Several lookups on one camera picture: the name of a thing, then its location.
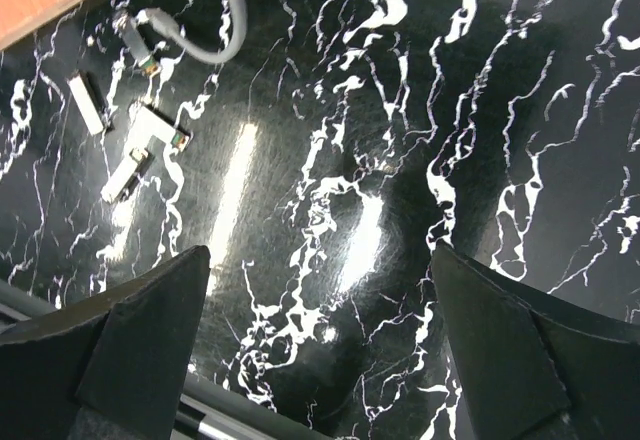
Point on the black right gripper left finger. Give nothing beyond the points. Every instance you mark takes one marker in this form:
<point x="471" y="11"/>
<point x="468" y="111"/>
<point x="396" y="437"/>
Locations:
<point x="111" y="366"/>

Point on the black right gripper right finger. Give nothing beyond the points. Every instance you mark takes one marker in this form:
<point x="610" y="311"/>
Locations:
<point x="533" y="366"/>

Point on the silver transceiver module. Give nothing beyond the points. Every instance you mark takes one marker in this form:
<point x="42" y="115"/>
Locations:
<point x="147" y="124"/>
<point x="118" y="184"/>
<point x="87" y="104"/>

